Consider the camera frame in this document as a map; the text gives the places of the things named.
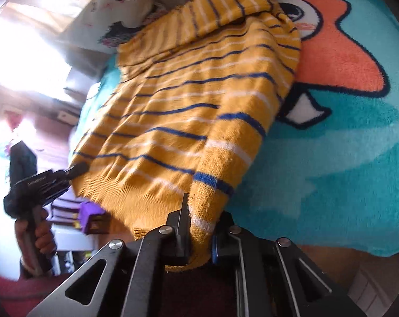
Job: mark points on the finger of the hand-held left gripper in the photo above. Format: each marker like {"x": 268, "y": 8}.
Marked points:
{"x": 76, "y": 170}

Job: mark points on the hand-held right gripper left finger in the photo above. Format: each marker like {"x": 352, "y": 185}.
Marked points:
{"x": 182, "y": 234}

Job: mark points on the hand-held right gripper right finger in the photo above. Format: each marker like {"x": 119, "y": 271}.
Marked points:
{"x": 219, "y": 237}

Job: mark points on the yellow striped knit sweater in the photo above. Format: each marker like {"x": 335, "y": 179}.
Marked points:
{"x": 193, "y": 105}

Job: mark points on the person's left hand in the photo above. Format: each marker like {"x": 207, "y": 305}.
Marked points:
{"x": 42, "y": 237}

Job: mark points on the purple box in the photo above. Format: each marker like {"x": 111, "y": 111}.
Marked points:
{"x": 92, "y": 219}

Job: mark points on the white storage drawers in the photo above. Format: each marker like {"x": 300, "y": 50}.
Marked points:
{"x": 72, "y": 234}

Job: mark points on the teal cartoon fleece blanket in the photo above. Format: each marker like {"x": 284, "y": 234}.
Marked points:
{"x": 325, "y": 158}

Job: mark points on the white printed pillow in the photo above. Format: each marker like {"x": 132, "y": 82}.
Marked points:
{"x": 120, "y": 16}

